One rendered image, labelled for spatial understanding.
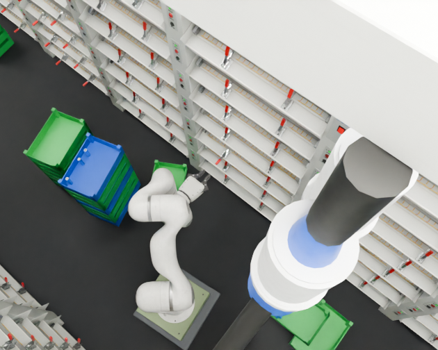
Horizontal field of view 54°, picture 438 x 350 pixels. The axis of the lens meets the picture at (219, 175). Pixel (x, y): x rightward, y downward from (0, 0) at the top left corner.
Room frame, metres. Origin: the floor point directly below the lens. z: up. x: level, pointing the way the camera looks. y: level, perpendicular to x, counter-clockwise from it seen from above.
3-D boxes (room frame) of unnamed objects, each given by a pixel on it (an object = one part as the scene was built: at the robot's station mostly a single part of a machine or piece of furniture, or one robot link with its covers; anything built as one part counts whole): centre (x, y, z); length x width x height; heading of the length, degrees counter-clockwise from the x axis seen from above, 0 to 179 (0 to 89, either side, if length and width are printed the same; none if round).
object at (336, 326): (0.06, -0.52, 0.04); 0.30 x 0.20 x 0.08; 139
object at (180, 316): (0.21, 0.23, 0.46); 0.19 x 0.19 x 0.18
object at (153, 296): (0.21, 0.26, 0.67); 0.19 x 0.12 x 0.24; 90
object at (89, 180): (0.88, 0.65, 0.52); 0.30 x 0.20 x 0.08; 155
